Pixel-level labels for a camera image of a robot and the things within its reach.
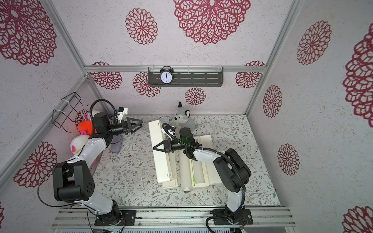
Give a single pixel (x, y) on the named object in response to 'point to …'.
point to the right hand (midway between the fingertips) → (153, 148)
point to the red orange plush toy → (85, 128)
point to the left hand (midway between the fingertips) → (142, 124)
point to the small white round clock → (165, 120)
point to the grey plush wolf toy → (181, 119)
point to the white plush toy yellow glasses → (77, 143)
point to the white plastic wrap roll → (185, 174)
